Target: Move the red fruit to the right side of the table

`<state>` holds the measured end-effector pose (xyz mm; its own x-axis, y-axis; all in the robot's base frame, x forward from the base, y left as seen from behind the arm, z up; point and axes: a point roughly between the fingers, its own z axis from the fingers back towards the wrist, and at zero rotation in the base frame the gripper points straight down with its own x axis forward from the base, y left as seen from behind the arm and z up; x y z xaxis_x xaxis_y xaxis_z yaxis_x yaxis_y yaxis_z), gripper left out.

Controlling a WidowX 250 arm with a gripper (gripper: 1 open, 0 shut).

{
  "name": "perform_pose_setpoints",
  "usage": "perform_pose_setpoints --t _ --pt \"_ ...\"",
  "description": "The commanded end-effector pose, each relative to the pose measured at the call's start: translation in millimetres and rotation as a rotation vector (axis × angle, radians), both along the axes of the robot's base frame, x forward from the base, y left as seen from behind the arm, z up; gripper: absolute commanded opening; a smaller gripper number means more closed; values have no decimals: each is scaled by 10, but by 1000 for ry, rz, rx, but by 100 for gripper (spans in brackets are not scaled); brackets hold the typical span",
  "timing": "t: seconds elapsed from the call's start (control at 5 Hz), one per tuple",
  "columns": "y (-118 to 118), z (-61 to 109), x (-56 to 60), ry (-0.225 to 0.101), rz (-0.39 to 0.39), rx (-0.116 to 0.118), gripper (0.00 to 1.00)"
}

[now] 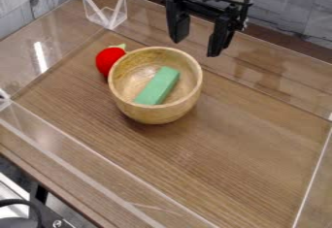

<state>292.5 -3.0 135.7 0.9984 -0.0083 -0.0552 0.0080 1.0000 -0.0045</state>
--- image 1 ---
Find clear acrylic tray walls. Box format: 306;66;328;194
0;0;332;228

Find black table leg bracket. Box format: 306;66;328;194
30;182;89;228

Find clear acrylic corner bracket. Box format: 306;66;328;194
82;0;128;30

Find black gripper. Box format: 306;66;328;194
166;0;253;57

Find black cable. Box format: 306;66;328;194
0;198;45;228

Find wooden bowl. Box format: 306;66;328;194
108;47;204;124

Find red felt fruit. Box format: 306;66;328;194
97;44;126;77

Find green rectangular block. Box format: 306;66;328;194
134;66;181;105

